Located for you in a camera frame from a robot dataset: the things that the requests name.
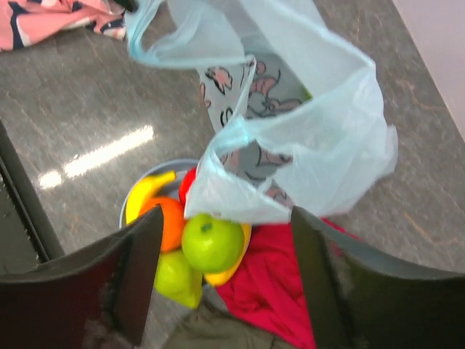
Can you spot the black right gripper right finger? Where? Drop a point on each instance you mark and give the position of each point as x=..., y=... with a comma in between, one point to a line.
x=360, y=297

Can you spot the translucent light blue plastic bag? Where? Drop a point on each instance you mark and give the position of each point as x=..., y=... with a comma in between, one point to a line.
x=272, y=149

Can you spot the yellow fake banana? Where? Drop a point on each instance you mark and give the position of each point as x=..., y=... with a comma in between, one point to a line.
x=143, y=190

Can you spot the red fake apple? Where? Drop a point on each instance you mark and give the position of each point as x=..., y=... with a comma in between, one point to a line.
x=185, y=184

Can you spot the olive green cloth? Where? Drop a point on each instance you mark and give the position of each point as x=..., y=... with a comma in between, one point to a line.
x=171, y=325

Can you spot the green fake grapes bunch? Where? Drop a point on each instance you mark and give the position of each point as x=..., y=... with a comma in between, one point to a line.
x=307, y=94

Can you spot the light blue plate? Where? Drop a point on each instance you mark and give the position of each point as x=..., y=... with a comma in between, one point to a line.
x=180, y=166

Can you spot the red cloth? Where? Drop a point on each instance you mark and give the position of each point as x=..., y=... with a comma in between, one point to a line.
x=264, y=292

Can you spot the green fake pear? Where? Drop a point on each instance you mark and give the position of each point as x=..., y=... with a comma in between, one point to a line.
x=177, y=280

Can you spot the green fake lime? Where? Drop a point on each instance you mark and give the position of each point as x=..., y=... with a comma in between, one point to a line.
x=212, y=245

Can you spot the pink navy patterned cloth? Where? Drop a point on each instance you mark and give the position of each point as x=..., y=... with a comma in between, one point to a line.
x=25, y=23

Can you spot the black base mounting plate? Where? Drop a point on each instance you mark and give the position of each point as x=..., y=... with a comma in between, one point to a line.
x=27, y=236

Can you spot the fake orange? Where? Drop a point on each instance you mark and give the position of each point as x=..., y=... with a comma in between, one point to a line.
x=173, y=220

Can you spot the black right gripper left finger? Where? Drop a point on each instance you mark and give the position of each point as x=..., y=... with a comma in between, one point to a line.
x=97, y=297

